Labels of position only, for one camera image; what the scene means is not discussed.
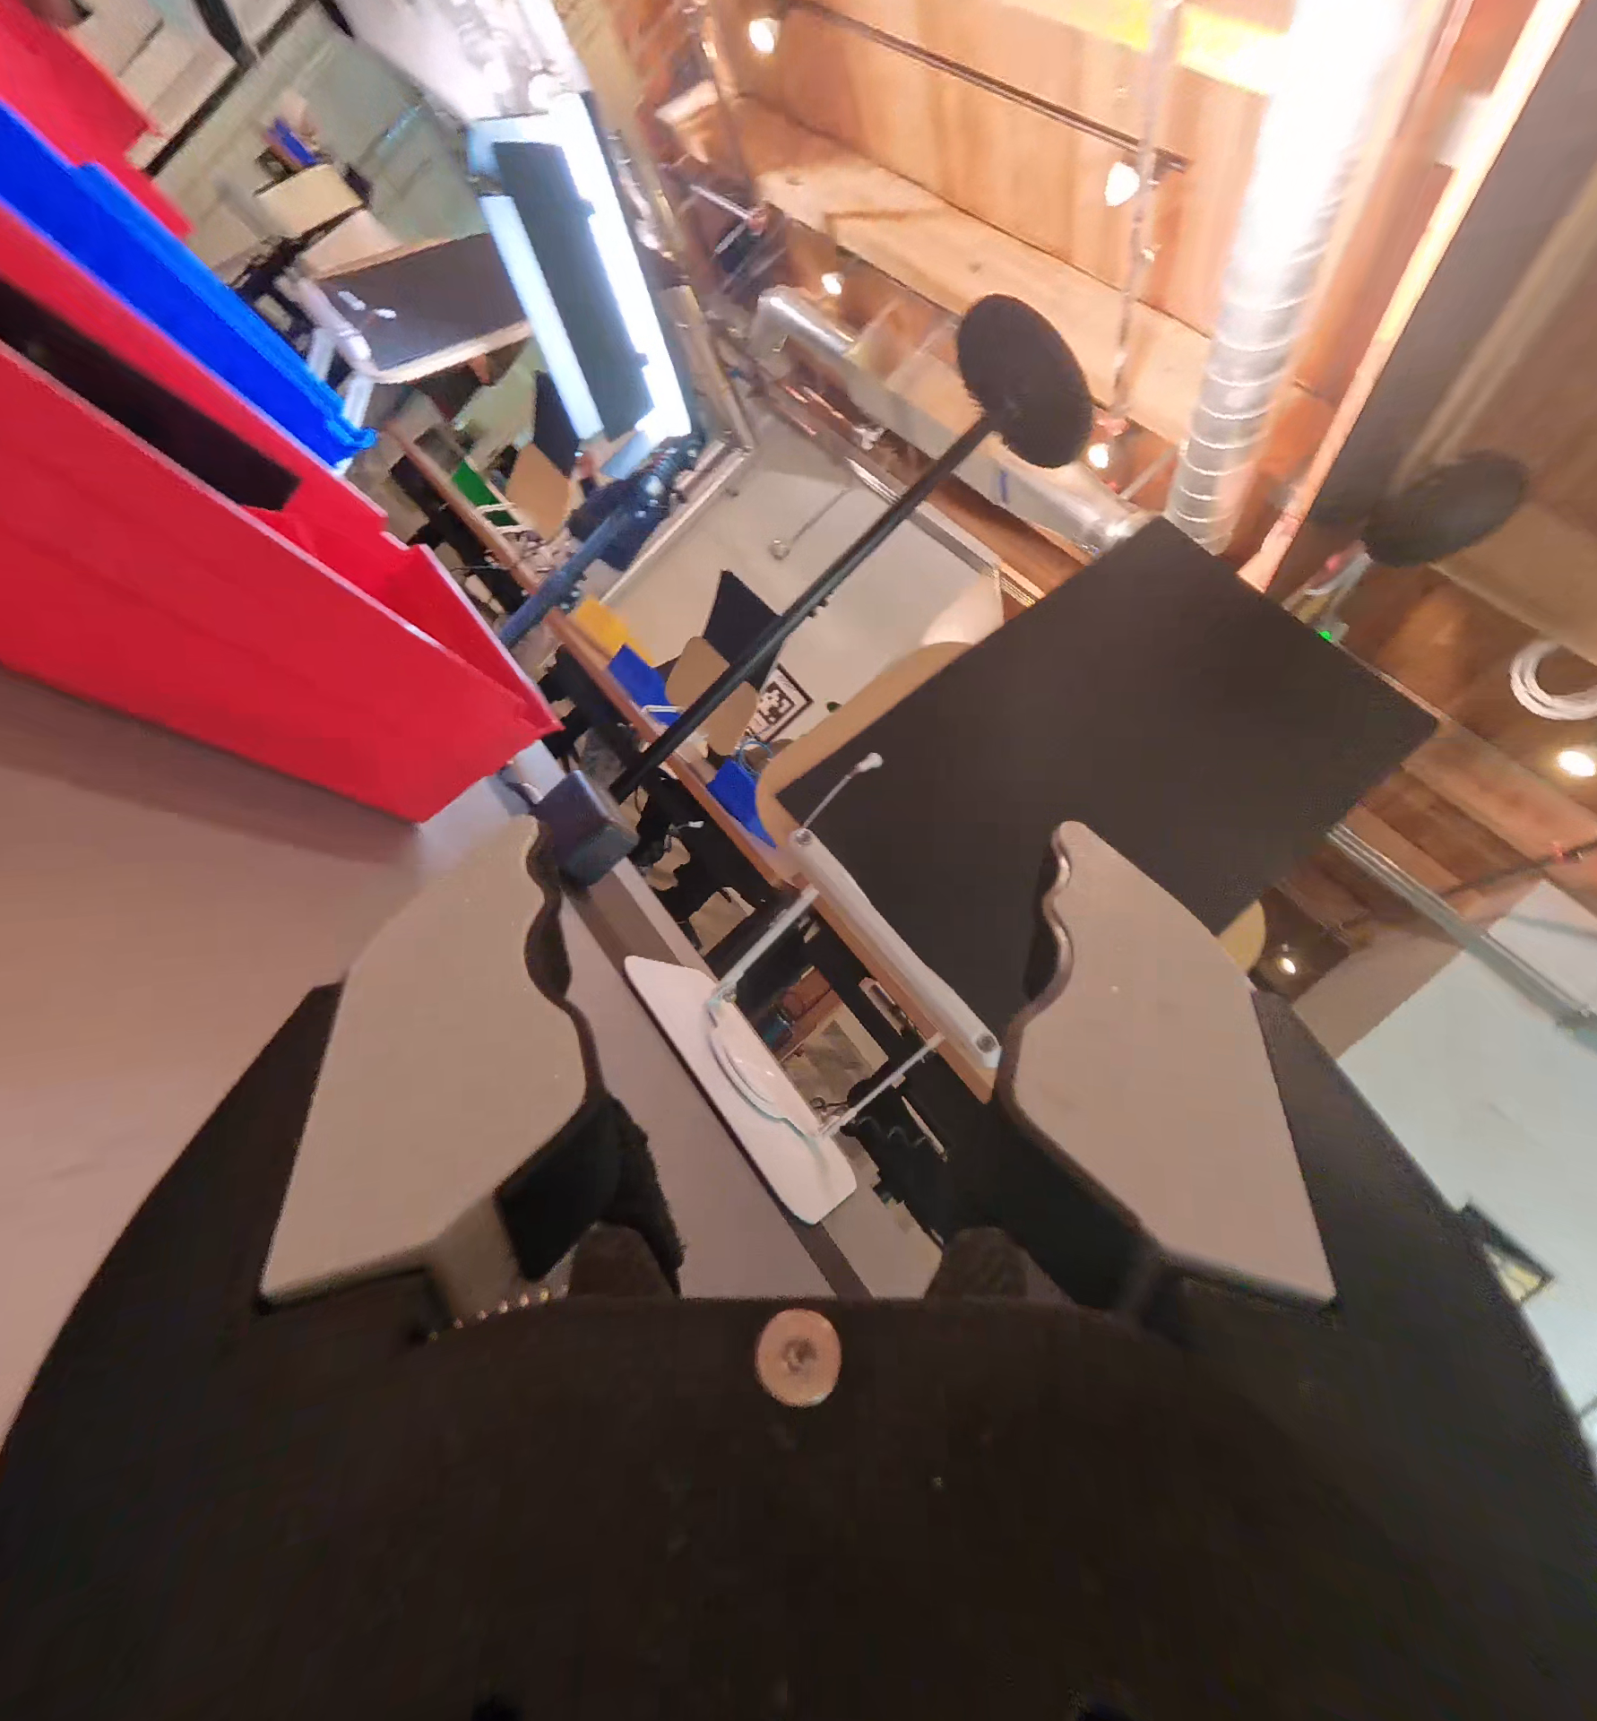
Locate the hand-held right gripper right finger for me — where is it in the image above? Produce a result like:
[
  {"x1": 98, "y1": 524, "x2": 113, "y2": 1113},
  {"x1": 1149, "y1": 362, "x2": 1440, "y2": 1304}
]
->
[{"x1": 996, "y1": 820, "x2": 1337, "y2": 1314}]

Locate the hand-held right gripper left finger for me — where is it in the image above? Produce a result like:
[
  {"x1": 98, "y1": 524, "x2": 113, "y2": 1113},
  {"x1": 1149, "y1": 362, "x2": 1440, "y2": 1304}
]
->
[{"x1": 257, "y1": 817, "x2": 623, "y2": 1328}]

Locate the white stand base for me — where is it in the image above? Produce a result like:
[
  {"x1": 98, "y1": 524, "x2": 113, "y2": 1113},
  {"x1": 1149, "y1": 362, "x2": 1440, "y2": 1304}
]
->
[{"x1": 623, "y1": 951, "x2": 860, "y2": 1227}]

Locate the white bar with thin antenna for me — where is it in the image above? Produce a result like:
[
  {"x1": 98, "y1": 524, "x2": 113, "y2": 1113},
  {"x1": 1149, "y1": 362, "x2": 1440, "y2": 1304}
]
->
[{"x1": 785, "y1": 752, "x2": 1004, "y2": 1072}]

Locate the large black tilted board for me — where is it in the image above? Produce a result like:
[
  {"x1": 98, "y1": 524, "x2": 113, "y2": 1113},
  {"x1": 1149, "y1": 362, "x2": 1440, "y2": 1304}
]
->
[{"x1": 757, "y1": 517, "x2": 1440, "y2": 1003}]

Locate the phone icon door sign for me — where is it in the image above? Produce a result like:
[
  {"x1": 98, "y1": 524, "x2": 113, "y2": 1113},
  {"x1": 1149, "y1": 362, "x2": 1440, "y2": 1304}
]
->
[{"x1": 1460, "y1": 1200, "x2": 1556, "y2": 1303}]

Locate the red plastic bin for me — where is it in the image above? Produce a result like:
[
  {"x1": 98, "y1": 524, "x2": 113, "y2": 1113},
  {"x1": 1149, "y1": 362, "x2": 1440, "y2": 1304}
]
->
[
  {"x1": 0, "y1": 150, "x2": 389, "y2": 539},
  {"x1": 0, "y1": 301, "x2": 560, "y2": 824}
]

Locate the black ceiling dome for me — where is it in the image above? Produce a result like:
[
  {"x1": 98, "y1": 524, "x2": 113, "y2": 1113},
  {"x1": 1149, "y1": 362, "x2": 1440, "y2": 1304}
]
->
[{"x1": 1362, "y1": 454, "x2": 1528, "y2": 568}]

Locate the black pole with disc top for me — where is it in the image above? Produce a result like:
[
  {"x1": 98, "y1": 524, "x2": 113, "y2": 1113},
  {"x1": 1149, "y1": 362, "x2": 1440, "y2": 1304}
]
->
[{"x1": 535, "y1": 292, "x2": 1096, "y2": 888}]

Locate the glowing light panel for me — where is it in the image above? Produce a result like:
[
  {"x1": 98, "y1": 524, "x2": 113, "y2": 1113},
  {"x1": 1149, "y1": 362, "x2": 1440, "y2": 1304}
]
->
[{"x1": 468, "y1": 101, "x2": 695, "y2": 447}]

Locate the dark blue bin stack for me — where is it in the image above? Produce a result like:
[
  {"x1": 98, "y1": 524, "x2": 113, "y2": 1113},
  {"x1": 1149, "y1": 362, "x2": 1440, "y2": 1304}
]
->
[{"x1": 0, "y1": 97, "x2": 376, "y2": 467}]

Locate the distant red bin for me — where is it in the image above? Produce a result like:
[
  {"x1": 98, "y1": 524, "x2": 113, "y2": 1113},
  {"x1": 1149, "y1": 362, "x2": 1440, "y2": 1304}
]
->
[{"x1": 0, "y1": 0, "x2": 190, "y2": 241}]

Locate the white cable coil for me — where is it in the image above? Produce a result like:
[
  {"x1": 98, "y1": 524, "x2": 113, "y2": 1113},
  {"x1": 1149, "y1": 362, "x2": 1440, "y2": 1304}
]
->
[{"x1": 1508, "y1": 638, "x2": 1597, "y2": 723}]

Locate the silver rectangular duct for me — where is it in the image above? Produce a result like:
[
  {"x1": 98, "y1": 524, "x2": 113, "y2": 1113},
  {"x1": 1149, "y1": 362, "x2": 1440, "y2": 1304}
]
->
[{"x1": 750, "y1": 285, "x2": 1142, "y2": 555}]

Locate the silver spiral duct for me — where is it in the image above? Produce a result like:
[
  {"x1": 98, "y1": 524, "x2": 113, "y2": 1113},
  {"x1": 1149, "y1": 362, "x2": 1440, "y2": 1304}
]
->
[{"x1": 1167, "y1": 0, "x2": 1418, "y2": 550}]

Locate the black tilted board white frame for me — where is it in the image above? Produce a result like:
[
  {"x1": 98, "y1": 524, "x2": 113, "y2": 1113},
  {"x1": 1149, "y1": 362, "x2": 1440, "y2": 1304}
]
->
[{"x1": 306, "y1": 235, "x2": 533, "y2": 393}]

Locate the white stand frame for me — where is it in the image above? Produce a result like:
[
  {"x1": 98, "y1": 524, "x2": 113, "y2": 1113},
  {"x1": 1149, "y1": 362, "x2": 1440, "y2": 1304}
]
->
[{"x1": 253, "y1": 261, "x2": 376, "y2": 425}]

